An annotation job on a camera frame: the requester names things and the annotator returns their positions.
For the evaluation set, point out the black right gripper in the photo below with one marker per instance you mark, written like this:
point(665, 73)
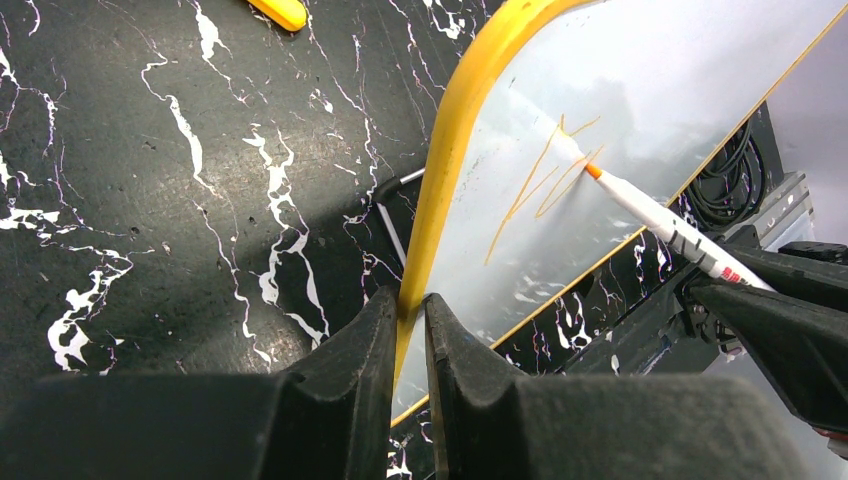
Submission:
point(797, 336)

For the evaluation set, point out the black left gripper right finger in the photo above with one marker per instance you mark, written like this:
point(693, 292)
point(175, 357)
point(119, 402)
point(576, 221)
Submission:
point(490, 420)

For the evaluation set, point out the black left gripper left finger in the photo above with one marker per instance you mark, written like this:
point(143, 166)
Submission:
point(326, 416)

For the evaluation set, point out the white orange marker pen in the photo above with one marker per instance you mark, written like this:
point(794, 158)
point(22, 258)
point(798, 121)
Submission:
point(676, 233)

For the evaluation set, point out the yellow framed whiteboard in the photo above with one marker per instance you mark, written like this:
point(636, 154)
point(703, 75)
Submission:
point(550, 92)

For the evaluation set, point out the yellow marker cap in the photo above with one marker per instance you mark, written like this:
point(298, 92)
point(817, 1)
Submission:
point(291, 15)

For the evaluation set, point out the aluminium frame rail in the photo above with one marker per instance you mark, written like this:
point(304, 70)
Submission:
point(787, 213)

